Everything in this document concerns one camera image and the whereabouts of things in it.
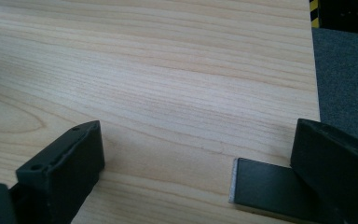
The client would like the flat black slab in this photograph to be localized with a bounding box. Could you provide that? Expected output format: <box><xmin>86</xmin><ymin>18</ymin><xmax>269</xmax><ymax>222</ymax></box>
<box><xmin>228</xmin><ymin>157</ymin><xmax>346</xmax><ymax>224</ymax></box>

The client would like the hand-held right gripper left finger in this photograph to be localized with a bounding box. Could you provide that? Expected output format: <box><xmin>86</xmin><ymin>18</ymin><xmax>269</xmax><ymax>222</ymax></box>
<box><xmin>9</xmin><ymin>119</ymin><xmax>106</xmax><ymax>224</ymax></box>

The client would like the yellow and black striped post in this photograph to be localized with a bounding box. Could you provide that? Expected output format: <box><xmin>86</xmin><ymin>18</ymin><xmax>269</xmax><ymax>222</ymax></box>
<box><xmin>309</xmin><ymin>0</ymin><xmax>320</xmax><ymax>29</ymax></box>

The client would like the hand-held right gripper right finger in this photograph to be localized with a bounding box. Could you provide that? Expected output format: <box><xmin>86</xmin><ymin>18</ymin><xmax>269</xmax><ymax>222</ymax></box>
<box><xmin>290</xmin><ymin>118</ymin><xmax>358</xmax><ymax>224</ymax></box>

